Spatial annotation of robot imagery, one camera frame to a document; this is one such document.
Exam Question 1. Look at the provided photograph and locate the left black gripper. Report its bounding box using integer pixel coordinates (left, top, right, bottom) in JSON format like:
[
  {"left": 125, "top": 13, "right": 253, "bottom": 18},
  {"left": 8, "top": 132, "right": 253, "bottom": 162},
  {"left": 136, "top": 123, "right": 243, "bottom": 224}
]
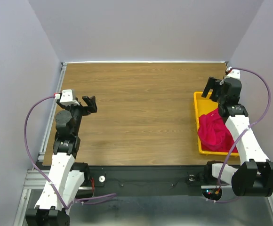
[{"left": 57, "top": 96, "right": 96, "bottom": 136}]

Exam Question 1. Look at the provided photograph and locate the yellow plastic bin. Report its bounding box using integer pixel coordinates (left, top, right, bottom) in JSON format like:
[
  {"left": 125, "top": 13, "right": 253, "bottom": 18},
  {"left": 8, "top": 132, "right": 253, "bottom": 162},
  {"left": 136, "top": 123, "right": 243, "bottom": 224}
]
[{"left": 193, "top": 91, "right": 234, "bottom": 156}]

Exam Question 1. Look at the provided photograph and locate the red t shirt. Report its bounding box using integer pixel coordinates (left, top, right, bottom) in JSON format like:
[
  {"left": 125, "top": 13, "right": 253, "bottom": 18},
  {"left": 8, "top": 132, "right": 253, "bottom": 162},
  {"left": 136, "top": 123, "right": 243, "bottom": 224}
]
[{"left": 197, "top": 109, "right": 234, "bottom": 153}]

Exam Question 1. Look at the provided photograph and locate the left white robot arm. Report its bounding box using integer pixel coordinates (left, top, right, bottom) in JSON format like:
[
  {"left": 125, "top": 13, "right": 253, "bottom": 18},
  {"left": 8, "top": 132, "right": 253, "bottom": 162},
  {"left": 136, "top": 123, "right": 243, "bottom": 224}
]
[{"left": 25, "top": 93, "right": 97, "bottom": 226}]

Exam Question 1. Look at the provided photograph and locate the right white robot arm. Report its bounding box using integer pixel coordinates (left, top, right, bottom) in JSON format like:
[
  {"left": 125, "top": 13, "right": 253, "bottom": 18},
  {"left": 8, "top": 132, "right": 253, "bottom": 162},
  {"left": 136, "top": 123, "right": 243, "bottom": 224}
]
[{"left": 202, "top": 77, "right": 273, "bottom": 197}]

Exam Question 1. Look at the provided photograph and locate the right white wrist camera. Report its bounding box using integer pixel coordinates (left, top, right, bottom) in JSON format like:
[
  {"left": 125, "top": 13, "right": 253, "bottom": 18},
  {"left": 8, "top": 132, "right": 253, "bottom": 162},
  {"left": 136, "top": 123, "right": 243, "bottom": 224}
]
[{"left": 225, "top": 67, "right": 241, "bottom": 80}]

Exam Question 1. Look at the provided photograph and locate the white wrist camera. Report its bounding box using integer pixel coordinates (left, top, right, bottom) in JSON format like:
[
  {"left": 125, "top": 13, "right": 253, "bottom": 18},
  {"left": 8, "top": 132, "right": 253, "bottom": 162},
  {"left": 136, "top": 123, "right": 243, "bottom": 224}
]
[
  {"left": 54, "top": 89, "right": 79, "bottom": 106},
  {"left": 225, "top": 67, "right": 241, "bottom": 80}
]

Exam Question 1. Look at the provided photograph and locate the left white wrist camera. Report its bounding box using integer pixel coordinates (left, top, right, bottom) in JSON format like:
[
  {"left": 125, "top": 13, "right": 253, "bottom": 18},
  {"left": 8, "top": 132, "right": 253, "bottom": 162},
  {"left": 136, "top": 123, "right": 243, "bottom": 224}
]
[{"left": 54, "top": 89, "right": 79, "bottom": 106}]

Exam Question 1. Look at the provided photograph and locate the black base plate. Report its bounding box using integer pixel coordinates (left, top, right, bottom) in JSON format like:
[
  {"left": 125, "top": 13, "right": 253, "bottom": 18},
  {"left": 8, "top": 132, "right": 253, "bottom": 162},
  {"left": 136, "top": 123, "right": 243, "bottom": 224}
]
[{"left": 76, "top": 165, "right": 217, "bottom": 198}]

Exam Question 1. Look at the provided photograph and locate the aluminium frame rail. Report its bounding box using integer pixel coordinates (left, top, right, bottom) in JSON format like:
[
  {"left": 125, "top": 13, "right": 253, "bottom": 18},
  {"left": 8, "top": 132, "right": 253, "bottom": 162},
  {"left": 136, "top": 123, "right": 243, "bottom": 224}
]
[{"left": 14, "top": 62, "right": 68, "bottom": 226}]

